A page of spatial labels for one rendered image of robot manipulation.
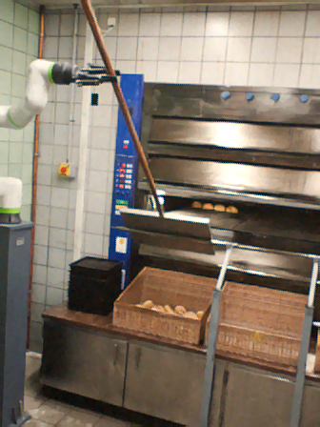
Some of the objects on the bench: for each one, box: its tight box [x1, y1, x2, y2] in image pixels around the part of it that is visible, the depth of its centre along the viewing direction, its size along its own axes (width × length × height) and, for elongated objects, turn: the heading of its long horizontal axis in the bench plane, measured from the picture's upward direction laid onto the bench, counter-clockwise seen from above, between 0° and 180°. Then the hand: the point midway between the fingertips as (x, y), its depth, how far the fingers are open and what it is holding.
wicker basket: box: [112, 267, 219, 344], centre depth 305 cm, size 49×56×28 cm
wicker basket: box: [204, 281, 313, 367], centre depth 285 cm, size 49×56×28 cm
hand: (111, 75), depth 199 cm, fingers closed on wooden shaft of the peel, 3 cm apart
